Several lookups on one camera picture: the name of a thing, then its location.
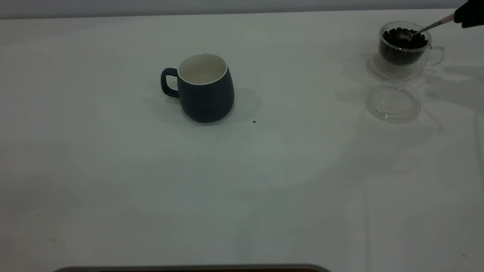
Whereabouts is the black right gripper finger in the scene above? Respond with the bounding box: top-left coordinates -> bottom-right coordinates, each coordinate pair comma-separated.
455,0 -> 484,16

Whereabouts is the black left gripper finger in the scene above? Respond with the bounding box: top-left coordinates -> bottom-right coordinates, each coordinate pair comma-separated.
454,14 -> 484,29

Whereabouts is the metal spoon with pink handle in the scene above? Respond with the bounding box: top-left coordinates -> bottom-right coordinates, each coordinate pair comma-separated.
396,13 -> 456,40

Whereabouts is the dark blue-grey ceramic mug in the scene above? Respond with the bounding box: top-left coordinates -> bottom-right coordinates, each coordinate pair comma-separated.
161,53 -> 235,124

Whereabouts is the pile of coffee beans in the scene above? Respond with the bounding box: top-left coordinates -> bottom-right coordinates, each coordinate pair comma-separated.
379,28 -> 428,66

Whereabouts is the clear round glass lid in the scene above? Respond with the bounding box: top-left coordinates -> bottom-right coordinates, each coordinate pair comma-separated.
365,83 -> 421,123

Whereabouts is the clear double-wall glass cup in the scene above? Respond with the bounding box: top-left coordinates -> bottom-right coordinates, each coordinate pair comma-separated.
369,22 -> 445,82

